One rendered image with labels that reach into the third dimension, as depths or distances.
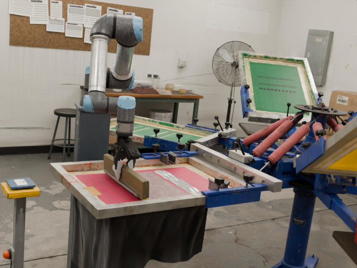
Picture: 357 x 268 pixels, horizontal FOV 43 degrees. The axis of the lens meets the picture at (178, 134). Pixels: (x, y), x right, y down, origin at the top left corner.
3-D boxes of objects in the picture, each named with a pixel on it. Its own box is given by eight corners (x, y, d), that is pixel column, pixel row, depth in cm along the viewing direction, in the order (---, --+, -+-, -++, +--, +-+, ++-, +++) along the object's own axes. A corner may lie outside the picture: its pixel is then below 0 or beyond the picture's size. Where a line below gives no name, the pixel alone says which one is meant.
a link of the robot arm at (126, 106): (135, 95, 200) (136, 98, 191) (133, 120, 202) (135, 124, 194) (117, 94, 198) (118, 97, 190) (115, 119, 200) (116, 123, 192)
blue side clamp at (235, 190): (206, 208, 190) (208, 192, 189) (199, 204, 194) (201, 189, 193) (260, 201, 206) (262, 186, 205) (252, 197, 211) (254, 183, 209)
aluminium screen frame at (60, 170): (96, 219, 165) (98, 209, 164) (49, 170, 213) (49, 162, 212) (259, 197, 207) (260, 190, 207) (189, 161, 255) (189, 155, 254)
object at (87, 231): (103, 309, 184) (111, 210, 175) (67, 258, 221) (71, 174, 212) (110, 308, 186) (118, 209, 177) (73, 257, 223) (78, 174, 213)
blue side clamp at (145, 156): (144, 168, 236) (145, 156, 234) (139, 166, 240) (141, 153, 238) (192, 165, 252) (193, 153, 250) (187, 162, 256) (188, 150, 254)
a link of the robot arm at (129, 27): (106, 75, 259) (113, 7, 212) (132, 77, 262) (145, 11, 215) (105, 92, 253) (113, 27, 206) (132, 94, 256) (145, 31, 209)
